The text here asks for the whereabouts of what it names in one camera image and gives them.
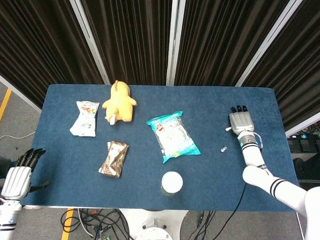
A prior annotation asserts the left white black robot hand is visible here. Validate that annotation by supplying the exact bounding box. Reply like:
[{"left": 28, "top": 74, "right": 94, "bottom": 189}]
[{"left": 0, "top": 147, "right": 51, "bottom": 204}]

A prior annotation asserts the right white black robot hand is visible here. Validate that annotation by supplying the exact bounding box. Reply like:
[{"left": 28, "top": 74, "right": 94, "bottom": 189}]
[{"left": 228, "top": 104, "right": 255, "bottom": 136}]

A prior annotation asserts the teal clear snack bag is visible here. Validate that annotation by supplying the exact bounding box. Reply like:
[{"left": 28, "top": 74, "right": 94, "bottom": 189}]
[{"left": 146, "top": 111, "right": 202, "bottom": 165}]

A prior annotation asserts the black shoe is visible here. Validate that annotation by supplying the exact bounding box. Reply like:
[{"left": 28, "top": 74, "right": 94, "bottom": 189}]
[{"left": 291, "top": 156, "right": 320, "bottom": 191}]

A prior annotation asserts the dark brown pleated curtain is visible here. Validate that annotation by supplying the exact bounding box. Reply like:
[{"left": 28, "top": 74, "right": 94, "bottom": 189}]
[
  {"left": 174, "top": 0, "right": 293, "bottom": 87},
  {"left": 0, "top": 0, "right": 105, "bottom": 109},
  {"left": 81, "top": 0, "right": 174, "bottom": 85},
  {"left": 243, "top": 0, "right": 320, "bottom": 131}
]

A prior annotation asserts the green chips can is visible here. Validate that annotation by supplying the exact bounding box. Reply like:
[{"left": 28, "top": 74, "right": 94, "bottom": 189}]
[{"left": 160, "top": 171, "right": 185, "bottom": 198}]

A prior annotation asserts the white snack packet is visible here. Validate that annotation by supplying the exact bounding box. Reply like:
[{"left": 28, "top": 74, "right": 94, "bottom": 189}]
[{"left": 69, "top": 100, "right": 100, "bottom": 138}]

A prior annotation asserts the small electronics board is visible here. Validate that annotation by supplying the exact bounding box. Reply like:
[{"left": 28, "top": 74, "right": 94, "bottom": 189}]
[{"left": 94, "top": 229, "right": 109, "bottom": 240}]

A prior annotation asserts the gold red-printed snack packet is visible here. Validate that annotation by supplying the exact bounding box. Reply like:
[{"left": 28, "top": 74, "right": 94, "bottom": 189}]
[{"left": 98, "top": 140, "right": 130, "bottom": 179}]

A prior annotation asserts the yellow plush toy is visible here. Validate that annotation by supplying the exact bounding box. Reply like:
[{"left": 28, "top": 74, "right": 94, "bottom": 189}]
[{"left": 101, "top": 79, "right": 138, "bottom": 126}]

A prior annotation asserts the blue table cloth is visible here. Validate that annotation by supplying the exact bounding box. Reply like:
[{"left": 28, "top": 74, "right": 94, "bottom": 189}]
[{"left": 21, "top": 83, "right": 301, "bottom": 214}]

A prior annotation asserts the white wrist cable loop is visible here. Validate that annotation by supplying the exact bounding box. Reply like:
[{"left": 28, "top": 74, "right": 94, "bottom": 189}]
[{"left": 252, "top": 131, "right": 264, "bottom": 152}]

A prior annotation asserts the thin white floor cable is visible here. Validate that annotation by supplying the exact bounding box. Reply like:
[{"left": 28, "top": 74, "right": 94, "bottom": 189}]
[{"left": 0, "top": 131, "right": 35, "bottom": 141}]

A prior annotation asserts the white partition base rail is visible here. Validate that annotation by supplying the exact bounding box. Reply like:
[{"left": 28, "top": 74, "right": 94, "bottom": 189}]
[
  {"left": 284, "top": 117, "right": 320, "bottom": 138},
  {"left": 0, "top": 74, "right": 42, "bottom": 113}
]

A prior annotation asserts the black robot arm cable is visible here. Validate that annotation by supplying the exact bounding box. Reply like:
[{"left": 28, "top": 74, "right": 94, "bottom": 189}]
[{"left": 224, "top": 183, "right": 248, "bottom": 240}]

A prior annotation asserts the white partition frame post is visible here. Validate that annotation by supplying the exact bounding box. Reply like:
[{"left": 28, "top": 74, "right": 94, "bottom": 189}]
[
  {"left": 68, "top": 0, "right": 111, "bottom": 85},
  {"left": 235, "top": 0, "right": 300, "bottom": 88},
  {"left": 165, "top": 0, "right": 186, "bottom": 86}
]

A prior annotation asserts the black floor cable tangle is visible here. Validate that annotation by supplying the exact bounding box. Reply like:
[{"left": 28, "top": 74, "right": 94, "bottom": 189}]
[{"left": 60, "top": 208, "right": 134, "bottom": 240}]

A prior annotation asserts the black cable with inline switch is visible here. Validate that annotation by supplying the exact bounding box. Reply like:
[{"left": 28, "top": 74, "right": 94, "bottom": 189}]
[{"left": 188, "top": 210, "right": 217, "bottom": 240}]

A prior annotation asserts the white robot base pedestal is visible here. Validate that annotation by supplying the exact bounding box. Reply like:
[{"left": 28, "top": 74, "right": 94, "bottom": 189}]
[{"left": 119, "top": 208, "right": 189, "bottom": 240}]

